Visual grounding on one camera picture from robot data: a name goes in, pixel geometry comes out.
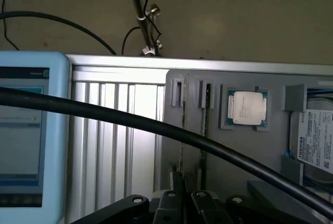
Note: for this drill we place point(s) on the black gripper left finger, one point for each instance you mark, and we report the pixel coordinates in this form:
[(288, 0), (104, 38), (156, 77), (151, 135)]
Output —
[(169, 208)]

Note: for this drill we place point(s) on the grey parts rack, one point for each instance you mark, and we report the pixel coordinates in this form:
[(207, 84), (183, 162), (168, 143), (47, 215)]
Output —
[(242, 139)]

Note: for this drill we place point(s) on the silver clamp knob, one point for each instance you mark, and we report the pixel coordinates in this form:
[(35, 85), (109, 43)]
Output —
[(155, 10)]

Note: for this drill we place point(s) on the light blue teach pendant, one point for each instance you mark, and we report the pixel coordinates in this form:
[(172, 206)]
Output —
[(26, 143)]

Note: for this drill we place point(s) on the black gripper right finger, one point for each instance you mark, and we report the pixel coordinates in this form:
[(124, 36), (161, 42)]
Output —
[(205, 208)]

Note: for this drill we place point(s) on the Toshiba hard disk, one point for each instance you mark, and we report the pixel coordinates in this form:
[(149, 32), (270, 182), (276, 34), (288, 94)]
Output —
[(317, 135)]

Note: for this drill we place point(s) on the silver CPU chip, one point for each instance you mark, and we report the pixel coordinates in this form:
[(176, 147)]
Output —
[(247, 108)]

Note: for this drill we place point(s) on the Toshiba hard drive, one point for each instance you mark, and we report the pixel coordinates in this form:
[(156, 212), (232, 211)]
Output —
[(287, 153)]

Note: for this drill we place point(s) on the white pole clamp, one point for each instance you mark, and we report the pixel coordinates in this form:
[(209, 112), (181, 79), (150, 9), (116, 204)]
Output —
[(148, 50)]

